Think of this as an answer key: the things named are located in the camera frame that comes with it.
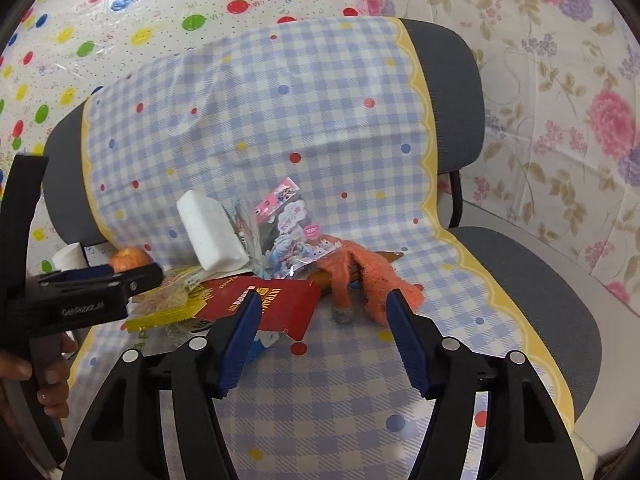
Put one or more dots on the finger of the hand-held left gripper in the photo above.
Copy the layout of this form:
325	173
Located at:
142	280
90	273

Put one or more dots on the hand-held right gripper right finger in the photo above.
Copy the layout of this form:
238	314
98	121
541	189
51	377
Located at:
406	345

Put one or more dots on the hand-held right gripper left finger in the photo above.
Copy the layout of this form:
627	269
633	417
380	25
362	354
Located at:
240	345

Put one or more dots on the small orange ball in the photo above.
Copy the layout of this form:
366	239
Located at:
130	260

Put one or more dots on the yellow snack wrapper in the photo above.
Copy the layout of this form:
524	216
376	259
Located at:
160	317

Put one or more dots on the red cardboard packet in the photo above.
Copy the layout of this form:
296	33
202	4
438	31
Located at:
285	305

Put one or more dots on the white foam block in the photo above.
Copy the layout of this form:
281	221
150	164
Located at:
210	230

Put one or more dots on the brown leather sheath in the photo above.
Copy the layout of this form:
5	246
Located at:
390	256

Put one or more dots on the orange knitted glove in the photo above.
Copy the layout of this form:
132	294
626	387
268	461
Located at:
345	270

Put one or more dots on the clear sticker packet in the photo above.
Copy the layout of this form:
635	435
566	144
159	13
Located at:
285	230

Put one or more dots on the person's left hand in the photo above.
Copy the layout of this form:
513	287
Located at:
57	385

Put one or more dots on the blue white wrapper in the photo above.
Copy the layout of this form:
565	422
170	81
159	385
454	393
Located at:
265	342

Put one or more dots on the white round container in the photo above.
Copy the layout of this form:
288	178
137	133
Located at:
67	258

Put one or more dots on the grey padded chair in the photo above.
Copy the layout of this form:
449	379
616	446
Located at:
550	300

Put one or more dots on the blue checked dotted cloth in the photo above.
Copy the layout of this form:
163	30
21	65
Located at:
310	110

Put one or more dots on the balloon print plastic sheet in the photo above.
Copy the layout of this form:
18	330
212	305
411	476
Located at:
150	10

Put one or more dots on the floral print plastic sheet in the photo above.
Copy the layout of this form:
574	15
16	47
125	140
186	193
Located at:
550	110

